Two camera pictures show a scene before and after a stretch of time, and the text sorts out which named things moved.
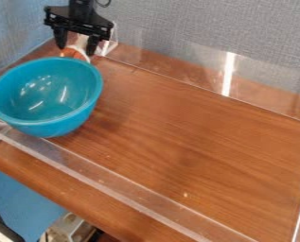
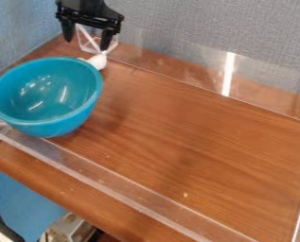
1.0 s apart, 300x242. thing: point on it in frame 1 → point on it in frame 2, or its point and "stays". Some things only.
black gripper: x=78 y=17 → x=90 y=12
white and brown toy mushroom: x=75 y=46 → x=98 y=60
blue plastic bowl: x=44 y=96 stays
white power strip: x=70 y=229 stays
